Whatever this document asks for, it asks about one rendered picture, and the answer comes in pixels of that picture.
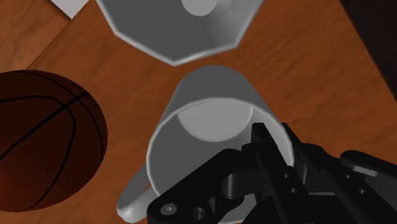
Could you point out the brown basketball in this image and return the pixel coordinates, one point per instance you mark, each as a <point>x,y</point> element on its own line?
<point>43,145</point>

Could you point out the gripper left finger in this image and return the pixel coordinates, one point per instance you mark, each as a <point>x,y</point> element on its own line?
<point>273,173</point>

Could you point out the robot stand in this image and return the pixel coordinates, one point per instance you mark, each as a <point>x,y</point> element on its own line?
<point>380,34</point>

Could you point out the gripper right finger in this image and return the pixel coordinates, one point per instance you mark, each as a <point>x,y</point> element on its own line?
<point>328,186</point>

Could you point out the grey mug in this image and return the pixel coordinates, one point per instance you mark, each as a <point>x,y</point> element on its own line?
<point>204,86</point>

